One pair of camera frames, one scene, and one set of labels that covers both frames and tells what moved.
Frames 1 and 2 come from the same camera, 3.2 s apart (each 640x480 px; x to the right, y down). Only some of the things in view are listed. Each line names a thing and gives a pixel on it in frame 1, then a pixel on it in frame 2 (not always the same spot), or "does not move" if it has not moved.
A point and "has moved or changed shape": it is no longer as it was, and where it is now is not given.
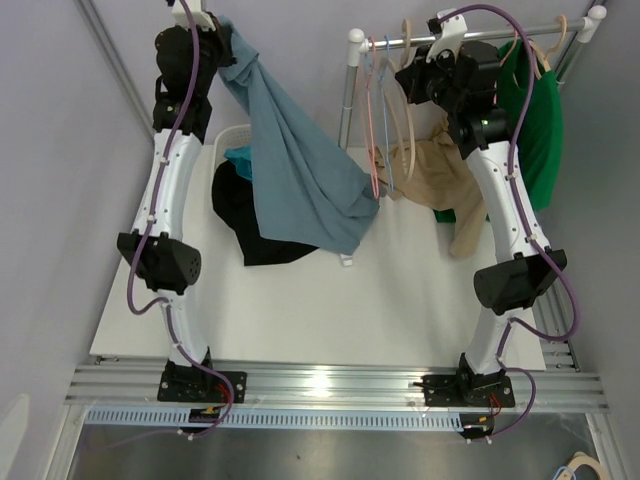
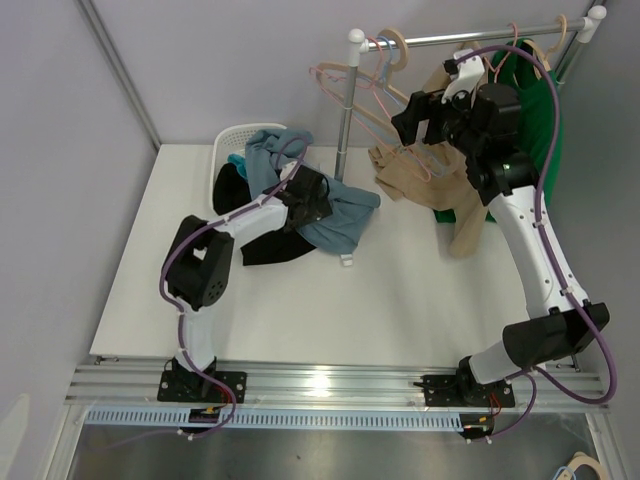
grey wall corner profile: x=93 y=20 does not move
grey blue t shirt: x=307 y=187 has moved or changed shape
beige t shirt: x=433 y=171 does not move
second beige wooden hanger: x=537 y=55 does not move
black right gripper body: x=431 y=82 to x=455 y=116
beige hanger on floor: x=579 y=459 does not move
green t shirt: x=540 y=141 does not move
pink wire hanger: x=370 y=88 to x=314 y=71
